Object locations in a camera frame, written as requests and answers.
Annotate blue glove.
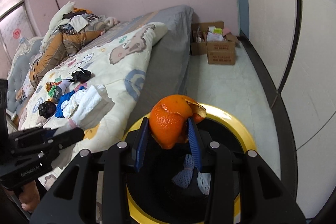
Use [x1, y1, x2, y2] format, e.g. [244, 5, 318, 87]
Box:
[55, 86, 86, 118]

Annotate black plastic bag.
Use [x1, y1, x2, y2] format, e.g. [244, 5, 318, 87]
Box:
[38, 101, 56, 119]
[68, 68, 92, 84]

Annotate white tissue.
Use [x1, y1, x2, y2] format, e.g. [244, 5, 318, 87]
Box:
[66, 85, 112, 129]

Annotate green snack packet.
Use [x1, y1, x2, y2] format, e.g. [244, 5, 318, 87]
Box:
[49, 85, 63, 103]

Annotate orange snack wrapper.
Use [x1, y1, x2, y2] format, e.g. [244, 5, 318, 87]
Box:
[45, 82, 60, 92]

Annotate white foam net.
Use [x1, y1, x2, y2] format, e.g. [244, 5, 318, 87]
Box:
[197, 172, 211, 195]

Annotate yellow rimmed black trash bin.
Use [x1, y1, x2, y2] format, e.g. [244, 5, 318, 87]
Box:
[125, 105, 256, 223]

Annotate person left hand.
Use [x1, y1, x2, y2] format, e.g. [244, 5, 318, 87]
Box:
[19, 181, 41, 212]

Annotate floral pillow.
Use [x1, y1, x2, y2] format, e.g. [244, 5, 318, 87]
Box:
[22, 74, 35, 98]

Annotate grey tufted headboard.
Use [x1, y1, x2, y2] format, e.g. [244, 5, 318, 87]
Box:
[7, 36, 43, 113]

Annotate brown plaid folded duvet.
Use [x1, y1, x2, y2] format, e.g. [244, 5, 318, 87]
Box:
[29, 19, 110, 88]

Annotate cartoon bear quilt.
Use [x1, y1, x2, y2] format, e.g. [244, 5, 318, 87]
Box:
[19, 22, 167, 189]

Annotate frosted window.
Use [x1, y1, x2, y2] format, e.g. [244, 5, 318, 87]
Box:
[1, 0, 36, 63]

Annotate white plush toy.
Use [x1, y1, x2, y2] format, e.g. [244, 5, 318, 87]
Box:
[40, 1, 75, 52]

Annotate pile of clothes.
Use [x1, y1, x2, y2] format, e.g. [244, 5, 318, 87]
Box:
[56, 9, 106, 35]

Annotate bed with grey sheet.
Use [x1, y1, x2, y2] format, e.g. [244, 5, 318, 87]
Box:
[7, 4, 194, 130]

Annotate small cardboard box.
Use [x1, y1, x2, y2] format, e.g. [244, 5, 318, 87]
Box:
[207, 41, 236, 65]

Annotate cardboard box with items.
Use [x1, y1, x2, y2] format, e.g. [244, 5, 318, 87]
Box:
[190, 21, 239, 56]

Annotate white sliding wardrobe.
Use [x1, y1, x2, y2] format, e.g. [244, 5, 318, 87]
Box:
[248, 0, 335, 219]

